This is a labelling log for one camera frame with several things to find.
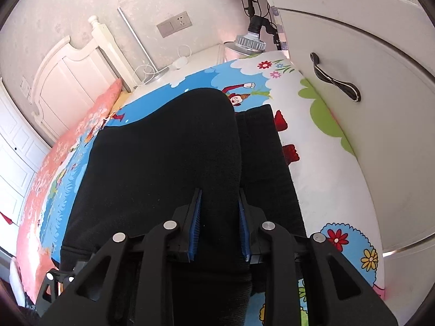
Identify metal cabinet handle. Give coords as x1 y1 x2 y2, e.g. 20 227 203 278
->
309 52 361 102

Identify white cloth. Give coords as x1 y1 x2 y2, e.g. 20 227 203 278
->
8 256 28 308

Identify white cabinet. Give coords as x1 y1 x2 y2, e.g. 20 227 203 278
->
265 0 435 326

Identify pink floral bedsheet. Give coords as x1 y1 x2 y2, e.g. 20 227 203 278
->
15 78 123 303

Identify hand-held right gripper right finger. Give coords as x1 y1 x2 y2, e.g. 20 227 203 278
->
238 190 398 326

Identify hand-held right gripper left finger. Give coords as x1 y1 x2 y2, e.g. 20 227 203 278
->
40 188 203 326

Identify printed cartoon blanket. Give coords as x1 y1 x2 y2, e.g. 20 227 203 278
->
34 50 386 326

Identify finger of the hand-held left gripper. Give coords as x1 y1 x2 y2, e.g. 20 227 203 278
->
35 261 89 316

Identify white nightstand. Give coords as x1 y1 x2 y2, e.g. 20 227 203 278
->
131 46 226 90

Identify desk lamp with metal rod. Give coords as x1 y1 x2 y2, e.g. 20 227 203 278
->
117 7 170 87

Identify white cable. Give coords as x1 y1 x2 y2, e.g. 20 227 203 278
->
132 45 192 85

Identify white panelled wardrobe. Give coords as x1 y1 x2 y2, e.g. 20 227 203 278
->
0 78 51 231

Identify black pants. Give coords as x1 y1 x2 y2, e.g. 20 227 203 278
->
60 87 308 326

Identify white headboard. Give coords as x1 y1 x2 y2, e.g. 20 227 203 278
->
30 15 133 143

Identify grey wall socket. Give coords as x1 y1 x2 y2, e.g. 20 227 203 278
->
157 11 193 39

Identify metal lamp bulb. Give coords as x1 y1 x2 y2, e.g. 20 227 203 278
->
233 17 267 57

